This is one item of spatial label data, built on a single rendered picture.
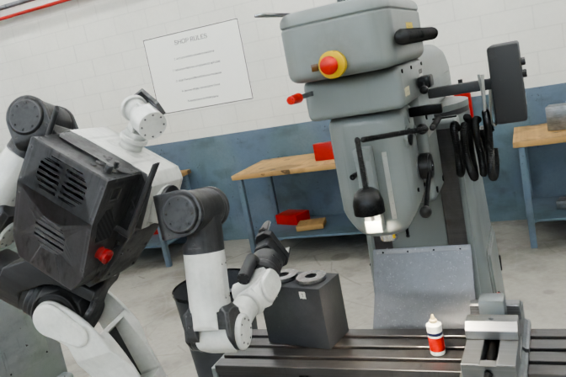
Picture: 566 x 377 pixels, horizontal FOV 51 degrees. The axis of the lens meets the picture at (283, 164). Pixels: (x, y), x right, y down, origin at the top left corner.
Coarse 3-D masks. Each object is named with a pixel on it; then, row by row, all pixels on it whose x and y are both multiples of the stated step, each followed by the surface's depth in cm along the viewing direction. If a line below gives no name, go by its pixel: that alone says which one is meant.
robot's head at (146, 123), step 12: (132, 96) 135; (132, 108) 132; (144, 108) 130; (132, 120) 130; (144, 120) 128; (156, 120) 129; (120, 132) 134; (132, 132) 132; (144, 132) 129; (156, 132) 131
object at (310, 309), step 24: (288, 288) 173; (312, 288) 168; (336, 288) 174; (264, 312) 180; (288, 312) 175; (312, 312) 170; (336, 312) 174; (288, 336) 177; (312, 336) 172; (336, 336) 173
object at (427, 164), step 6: (420, 156) 153; (426, 156) 152; (420, 162) 152; (426, 162) 151; (432, 162) 153; (420, 168) 152; (426, 168) 151; (432, 168) 153; (420, 174) 153; (426, 174) 152; (432, 174) 153; (426, 180) 150; (426, 186) 148; (426, 192) 146; (426, 198) 144; (426, 204) 143; (420, 210) 141; (426, 210) 140; (426, 216) 141
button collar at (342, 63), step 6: (324, 54) 128; (330, 54) 128; (336, 54) 127; (342, 54) 128; (342, 60) 127; (318, 66) 130; (342, 66) 127; (336, 72) 128; (342, 72) 128; (330, 78) 129
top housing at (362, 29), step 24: (360, 0) 126; (384, 0) 127; (408, 0) 155; (288, 24) 132; (312, 24) 130; (336, 24) 128; (360, 24) 126; (384, 24) 127; (408, 24) 146; (288, 48) 134; (312, 48) 131; (336, 48) 129; (360, 48) 127; (384, 48) 127; (408, 48) 143; (288, 72) 138; (312, 72) 132; (360, 72) 130
